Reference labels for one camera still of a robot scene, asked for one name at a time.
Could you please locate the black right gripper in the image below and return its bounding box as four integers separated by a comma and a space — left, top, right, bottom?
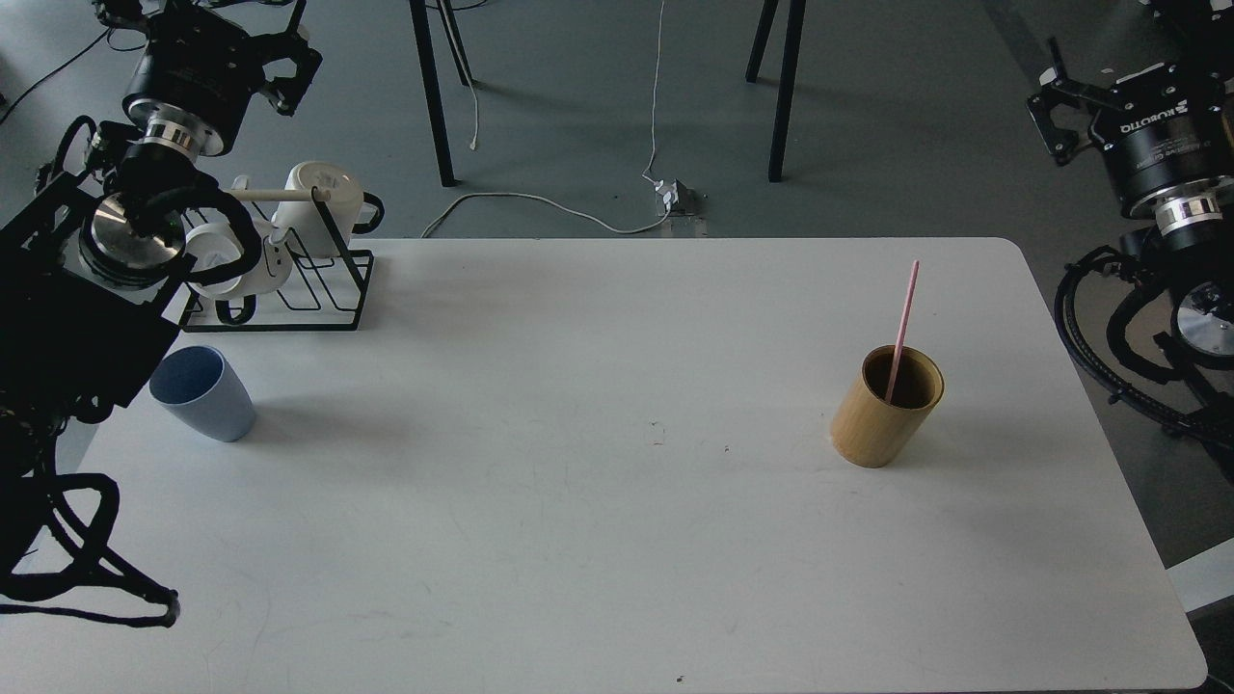
1025, 40, 1234, 219

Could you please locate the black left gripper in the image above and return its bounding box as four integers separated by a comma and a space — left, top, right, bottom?
122, 5, 325, 157

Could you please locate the pink chopstick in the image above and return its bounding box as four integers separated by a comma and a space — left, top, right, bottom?
884, 259, 921, 405

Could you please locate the blue plastic cup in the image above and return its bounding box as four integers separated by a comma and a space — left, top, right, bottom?
148, 345, 255, 442

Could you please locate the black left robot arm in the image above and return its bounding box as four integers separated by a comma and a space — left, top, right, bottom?
1, 1, 322, 627

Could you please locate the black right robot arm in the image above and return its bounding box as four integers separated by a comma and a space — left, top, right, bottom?
1027, 40, 1233, 479

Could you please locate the white mug upper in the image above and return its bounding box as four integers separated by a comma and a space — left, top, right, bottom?
273, 161, 386, 258

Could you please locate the white mug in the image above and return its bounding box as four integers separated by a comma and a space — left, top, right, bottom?
186, 219, 294, 325
273, 161, 386, 258

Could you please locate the black table leg left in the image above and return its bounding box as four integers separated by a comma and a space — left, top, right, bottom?
407, 1, 474, 188

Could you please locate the black table leg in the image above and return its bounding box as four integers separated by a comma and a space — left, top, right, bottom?
407, 1, 474, 188
744, 0, 807, 183

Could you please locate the white mug lower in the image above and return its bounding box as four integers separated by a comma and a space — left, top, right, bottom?
186, 219, 294, 325

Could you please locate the black table leg right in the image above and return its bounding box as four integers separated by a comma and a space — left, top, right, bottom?
744, 0, 807, 183

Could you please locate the bamboo cylinder holder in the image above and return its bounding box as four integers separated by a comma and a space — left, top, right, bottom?
830, 345, 945, 468

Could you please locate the white power adapter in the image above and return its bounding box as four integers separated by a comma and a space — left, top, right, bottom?
654, 177, 700, 217

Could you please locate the white cable on floor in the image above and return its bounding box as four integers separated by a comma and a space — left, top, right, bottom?
420, 0, 676, 240

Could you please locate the black wire mug rack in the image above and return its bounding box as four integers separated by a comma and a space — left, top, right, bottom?
179, 175, 375, 333

